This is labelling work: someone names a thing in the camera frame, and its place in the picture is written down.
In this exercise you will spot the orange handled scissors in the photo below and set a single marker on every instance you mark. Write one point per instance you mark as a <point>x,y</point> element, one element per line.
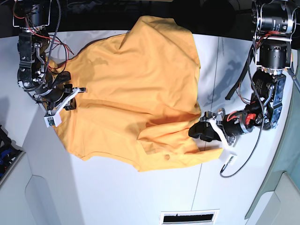
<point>294,78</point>

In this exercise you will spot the white table slot vent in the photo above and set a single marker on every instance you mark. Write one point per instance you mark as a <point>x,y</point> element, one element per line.
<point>195,217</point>

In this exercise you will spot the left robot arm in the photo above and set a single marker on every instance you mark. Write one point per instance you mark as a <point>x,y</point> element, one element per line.
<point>269,56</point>

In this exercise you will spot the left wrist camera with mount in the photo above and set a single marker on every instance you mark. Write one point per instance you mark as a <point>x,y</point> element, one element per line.
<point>227,156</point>

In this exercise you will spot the green cloth at right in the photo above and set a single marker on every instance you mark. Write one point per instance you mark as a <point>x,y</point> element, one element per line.
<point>287,155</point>

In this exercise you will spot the blue black clutter bin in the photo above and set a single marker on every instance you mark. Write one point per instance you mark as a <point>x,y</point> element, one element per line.
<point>8,153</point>

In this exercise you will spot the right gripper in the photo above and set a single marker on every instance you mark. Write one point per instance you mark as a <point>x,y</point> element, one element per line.
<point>51,98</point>

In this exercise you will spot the orange t-shirt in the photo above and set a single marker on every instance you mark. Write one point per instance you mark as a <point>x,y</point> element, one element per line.
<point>140,99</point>

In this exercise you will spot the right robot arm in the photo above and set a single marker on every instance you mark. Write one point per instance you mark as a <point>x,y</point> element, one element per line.
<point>45,85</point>

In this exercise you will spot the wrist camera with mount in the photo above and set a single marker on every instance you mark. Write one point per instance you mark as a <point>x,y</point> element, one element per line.
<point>227,156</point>
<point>52,117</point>

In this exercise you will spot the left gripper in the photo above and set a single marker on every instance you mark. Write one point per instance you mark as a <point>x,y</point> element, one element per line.
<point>234,124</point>

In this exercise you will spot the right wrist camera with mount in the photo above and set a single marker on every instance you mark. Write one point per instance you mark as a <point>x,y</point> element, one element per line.
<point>52,117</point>

